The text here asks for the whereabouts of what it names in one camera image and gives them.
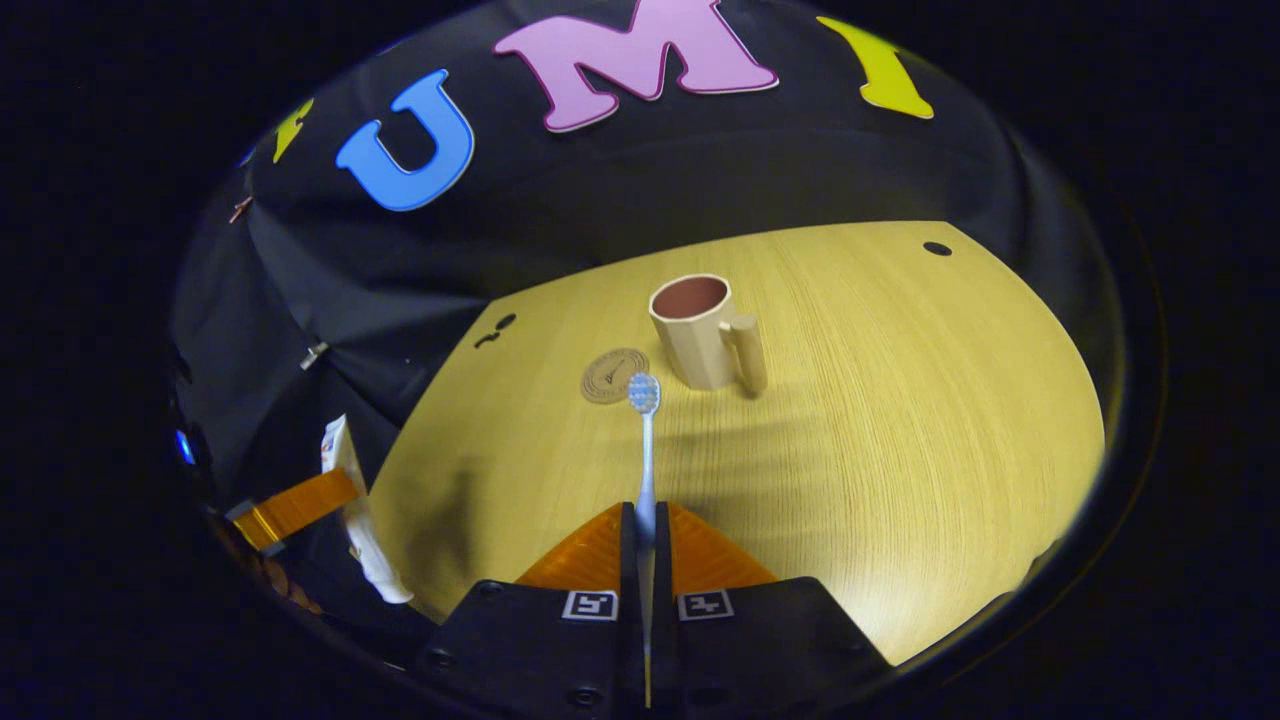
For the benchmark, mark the white toothbrush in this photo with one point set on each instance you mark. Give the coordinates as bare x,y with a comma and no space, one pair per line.
647,460

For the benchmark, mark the copper cloth clip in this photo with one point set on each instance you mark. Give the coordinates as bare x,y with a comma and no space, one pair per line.
240,209

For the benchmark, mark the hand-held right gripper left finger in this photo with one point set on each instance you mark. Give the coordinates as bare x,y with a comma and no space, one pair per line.
560,640

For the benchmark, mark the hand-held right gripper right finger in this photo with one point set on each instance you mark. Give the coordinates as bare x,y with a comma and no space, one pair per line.
740,640

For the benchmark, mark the white toothpaste tube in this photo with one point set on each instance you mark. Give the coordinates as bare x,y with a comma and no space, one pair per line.
377,562

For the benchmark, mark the wooden desktop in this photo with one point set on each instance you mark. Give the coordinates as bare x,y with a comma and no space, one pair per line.
900,450

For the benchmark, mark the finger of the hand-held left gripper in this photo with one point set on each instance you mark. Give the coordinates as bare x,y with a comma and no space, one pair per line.
300,508

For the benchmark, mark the white cloth clip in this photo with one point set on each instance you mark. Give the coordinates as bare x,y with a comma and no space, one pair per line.
314,355

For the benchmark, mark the black backdrop cloth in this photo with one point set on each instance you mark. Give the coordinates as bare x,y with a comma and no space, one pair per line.
600,200

